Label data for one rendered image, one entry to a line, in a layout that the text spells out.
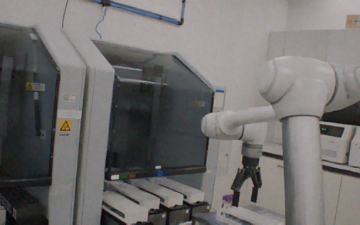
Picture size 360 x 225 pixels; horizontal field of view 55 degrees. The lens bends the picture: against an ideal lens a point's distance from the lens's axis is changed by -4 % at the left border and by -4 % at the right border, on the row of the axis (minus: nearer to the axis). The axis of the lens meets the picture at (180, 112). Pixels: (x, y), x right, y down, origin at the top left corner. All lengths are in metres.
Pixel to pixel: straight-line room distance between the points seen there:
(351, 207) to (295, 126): 2.55
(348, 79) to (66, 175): 1.08
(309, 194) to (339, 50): 3.00
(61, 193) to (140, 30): 1.80
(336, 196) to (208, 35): 1.90
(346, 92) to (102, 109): 0.95
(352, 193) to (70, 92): 2.65
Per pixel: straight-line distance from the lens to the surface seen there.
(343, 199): 3.48
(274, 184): 3.80
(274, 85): 0.95
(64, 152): 1.47
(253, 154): 1.55
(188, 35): 3.33
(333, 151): 3.47
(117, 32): 2.86
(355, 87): 1.05
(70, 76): 1.44
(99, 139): 1.53
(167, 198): 1.78
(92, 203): 1.60
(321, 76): 1.00
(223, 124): 1.43
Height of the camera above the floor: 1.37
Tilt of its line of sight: 3 degrees down
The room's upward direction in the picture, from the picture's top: 6 degrees clockwise
